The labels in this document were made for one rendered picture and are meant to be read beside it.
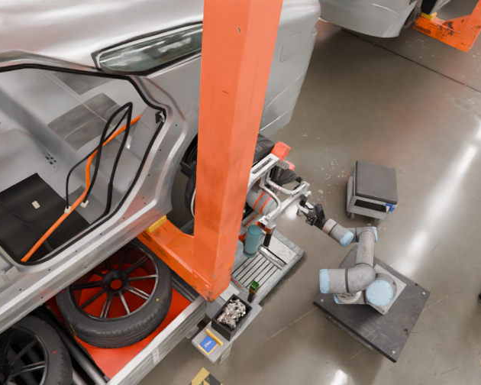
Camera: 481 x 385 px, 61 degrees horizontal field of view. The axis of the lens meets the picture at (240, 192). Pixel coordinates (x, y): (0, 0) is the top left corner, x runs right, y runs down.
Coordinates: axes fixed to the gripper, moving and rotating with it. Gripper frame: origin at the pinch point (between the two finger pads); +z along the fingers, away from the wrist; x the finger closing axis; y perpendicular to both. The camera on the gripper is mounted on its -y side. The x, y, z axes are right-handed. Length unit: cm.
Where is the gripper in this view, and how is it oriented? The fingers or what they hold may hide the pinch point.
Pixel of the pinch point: (299, 203)
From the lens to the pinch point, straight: 252.4
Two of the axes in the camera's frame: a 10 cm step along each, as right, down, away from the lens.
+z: -7.5, -5.5, 3.6
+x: 6.5, -5.3, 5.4
